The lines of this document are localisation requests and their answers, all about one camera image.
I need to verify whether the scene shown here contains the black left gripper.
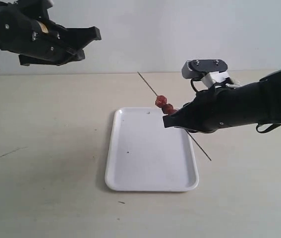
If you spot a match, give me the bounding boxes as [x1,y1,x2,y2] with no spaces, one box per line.
[0,0,102,66]

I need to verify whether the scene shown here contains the thin metal skewer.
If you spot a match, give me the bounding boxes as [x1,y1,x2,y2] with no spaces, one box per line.
[137,72,212,161]

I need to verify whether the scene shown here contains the white rectangular plastic tray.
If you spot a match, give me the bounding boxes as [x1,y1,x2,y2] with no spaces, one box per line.
[105,107,199,192]

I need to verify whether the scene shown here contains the black right camera cable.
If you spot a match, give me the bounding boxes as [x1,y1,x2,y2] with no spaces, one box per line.
[190,78,205,94]

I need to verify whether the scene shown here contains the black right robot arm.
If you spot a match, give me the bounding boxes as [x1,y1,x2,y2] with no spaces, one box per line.
[163,70,281,133]

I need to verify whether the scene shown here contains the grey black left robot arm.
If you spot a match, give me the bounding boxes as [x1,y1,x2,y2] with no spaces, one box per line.
[0,0,101,66]

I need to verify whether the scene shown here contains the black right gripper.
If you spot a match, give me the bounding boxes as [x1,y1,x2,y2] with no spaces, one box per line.
[163,88,232,133]

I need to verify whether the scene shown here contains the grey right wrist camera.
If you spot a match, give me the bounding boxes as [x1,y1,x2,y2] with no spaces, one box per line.
[181,59,240,89]

